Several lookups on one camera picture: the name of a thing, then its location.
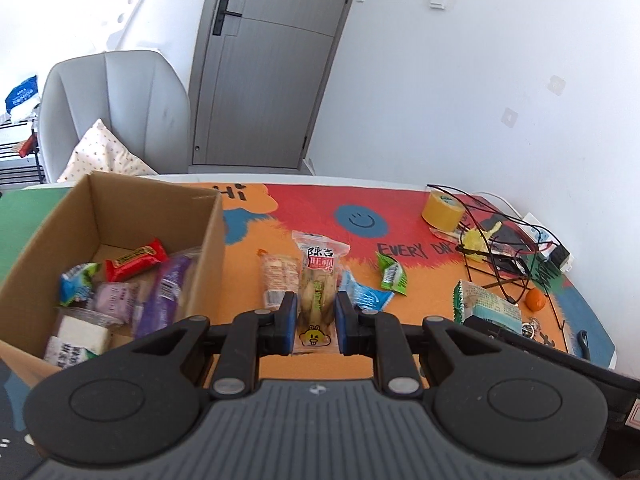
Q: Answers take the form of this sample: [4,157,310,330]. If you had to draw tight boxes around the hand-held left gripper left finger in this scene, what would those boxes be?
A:
[131,291,299,400]

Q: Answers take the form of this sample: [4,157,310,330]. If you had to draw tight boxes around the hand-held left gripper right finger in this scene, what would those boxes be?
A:
[335,291,506,400]

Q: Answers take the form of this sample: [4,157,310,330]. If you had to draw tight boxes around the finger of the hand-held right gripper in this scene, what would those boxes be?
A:
[464,321,526,348]

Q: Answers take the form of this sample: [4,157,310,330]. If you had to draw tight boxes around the green striped edge snack packet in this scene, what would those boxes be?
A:
[452,280,523,333]

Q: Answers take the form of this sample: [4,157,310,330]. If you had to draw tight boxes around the clear chicken feet packet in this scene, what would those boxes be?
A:
[291,231,351,355]

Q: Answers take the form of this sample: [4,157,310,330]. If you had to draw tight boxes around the cardboard box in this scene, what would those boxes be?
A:
[0,171,226,391]

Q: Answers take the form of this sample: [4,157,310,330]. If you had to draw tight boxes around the purple bread packet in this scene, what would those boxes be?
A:
[132,252,196,338]

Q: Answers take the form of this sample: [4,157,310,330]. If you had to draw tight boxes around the red snack packet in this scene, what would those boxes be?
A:
[104,238,171,282]

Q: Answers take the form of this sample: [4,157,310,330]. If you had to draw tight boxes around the pink snack packet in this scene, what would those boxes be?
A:
[92,281,141,326]

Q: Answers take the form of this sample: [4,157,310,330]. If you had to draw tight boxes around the black and white snack packet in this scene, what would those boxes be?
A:
[44,310,113,371]

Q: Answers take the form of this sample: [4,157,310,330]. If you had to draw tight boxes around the blue and green snack packet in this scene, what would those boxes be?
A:
[59,262,103,308]

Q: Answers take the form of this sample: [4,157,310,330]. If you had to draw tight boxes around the clear biscuit packet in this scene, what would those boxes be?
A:
[257,249,301,311]

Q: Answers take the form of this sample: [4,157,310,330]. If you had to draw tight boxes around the green snack packet white label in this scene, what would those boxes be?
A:
[376,251,410,295]

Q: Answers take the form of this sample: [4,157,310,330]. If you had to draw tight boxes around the black flat pouch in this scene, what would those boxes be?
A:
[482,212,531,248]

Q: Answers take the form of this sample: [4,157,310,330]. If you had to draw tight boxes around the printed cartoon table mat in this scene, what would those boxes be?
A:
[0,182,617,466]

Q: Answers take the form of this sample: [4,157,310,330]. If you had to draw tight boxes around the white power strip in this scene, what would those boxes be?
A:
[520,212,573,273]

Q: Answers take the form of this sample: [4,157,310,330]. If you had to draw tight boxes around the yellow tape roll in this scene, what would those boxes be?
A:
[421,190,467,233]

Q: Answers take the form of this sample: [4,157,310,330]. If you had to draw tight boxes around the grey door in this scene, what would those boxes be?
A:
[189,0,366,171]

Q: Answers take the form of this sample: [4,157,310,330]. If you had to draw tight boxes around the dotted white pillow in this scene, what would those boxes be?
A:
[57,119,158,183]

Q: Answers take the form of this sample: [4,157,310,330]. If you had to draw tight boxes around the grey upholstered chair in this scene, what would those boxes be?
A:
[39,50,192,183]

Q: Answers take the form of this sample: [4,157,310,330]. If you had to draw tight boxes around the black shoe rack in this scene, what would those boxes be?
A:
[0,120,46,188]

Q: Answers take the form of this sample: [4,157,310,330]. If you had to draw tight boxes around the blue plastic bag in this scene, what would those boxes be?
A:
[5,75,40,113]

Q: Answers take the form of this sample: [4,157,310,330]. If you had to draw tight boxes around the black wire rack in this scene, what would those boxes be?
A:
[427,184,568,331]

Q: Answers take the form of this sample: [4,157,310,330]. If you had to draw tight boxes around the black door handle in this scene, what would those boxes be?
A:
[212,0,243,37]

